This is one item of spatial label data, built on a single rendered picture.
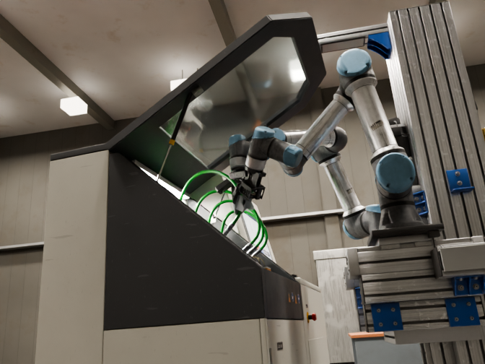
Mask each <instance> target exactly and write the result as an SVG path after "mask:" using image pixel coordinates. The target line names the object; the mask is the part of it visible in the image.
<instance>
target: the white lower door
mask: <svg viewBox="0 0 485 364"><path fill-rule="evenodd" d="M267 326H268V343H269V353H270V363H271V364H307V352H306V344H305V331H304V324H303V321H298V320H273V319H267Z"/></svg>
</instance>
